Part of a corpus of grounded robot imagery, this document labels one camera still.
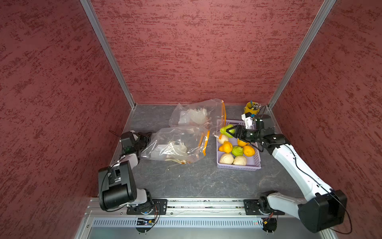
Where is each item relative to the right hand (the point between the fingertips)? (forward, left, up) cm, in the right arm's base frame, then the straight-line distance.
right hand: (229, 135), depth 78 cm
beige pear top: (+6, +1, -14) cm, 15 cm away
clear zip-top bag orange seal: (+28, +7, -14) cm, 32 cm away
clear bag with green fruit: (+6, +30, -20) cm, 37 cm away
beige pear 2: (-8, -8, -16) cm, 19 cm away
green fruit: (+2, +3, +1) cm, 4 cm away
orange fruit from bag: (+3, -11, -16) cm, 20 cm away
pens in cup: (+27, -23, -6) cm, 36 cm away
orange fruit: (0, -1, -15) cm, 15 cm away
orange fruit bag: (-2, -14, -16) cm, 21 cm away
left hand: (+8, +45, -9) cm, 46 cm away
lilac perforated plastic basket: (-7, -17, -21) cm, 28 cm away
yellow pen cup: (+32, -23, -12) cm, 41 cm away
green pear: (-2, -7, -16) cm, 17 cm away
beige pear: (-7, +1, -15) cm, 17 cm away
